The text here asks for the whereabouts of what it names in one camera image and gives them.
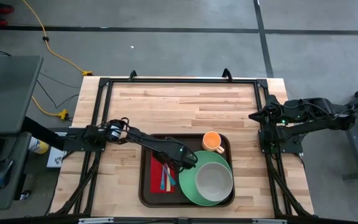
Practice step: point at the grey desk top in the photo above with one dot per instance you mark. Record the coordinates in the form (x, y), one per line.
(8, 93)

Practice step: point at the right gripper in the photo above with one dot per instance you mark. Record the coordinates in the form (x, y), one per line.
(272, 113)

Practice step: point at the orange mug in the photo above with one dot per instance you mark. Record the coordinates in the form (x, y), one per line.
(210, 140)

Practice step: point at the white bowl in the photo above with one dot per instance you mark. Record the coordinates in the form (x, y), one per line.
(214, 182)

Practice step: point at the silver bracket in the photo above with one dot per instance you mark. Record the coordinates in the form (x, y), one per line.
(269, 221)
(95, 220)

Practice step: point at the red cloth napkin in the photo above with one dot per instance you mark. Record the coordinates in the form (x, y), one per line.
(154, 180)

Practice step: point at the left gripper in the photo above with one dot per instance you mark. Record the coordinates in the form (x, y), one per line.
(182, 155)

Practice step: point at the white cardboard box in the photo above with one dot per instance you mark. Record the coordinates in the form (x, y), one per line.
(54, 158)

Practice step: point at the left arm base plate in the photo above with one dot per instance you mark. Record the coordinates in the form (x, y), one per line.
(76, 145)

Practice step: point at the white and yellow canister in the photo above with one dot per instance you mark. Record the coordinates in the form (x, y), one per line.
(39, 146)

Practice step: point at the grey keyboard shelf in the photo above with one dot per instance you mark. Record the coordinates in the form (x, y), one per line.
(8, 199)

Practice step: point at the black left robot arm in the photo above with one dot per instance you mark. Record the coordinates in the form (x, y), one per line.
(141, 140)

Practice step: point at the green plate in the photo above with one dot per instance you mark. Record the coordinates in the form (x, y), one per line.
(186, 188)

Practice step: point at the black computer mouse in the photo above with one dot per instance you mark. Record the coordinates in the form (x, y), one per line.
(2, 174)

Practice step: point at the black metal table frame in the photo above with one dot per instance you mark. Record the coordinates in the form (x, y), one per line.
(182, 81)

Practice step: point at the brown plastic tray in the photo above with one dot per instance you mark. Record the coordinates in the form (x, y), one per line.
(163, 200)

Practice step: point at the desk caster wheel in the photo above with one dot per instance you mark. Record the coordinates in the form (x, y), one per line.
(25, 195)

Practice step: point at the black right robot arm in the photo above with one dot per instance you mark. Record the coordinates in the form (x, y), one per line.
(322, 119)

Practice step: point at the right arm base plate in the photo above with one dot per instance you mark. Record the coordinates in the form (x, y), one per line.
(287, 148)

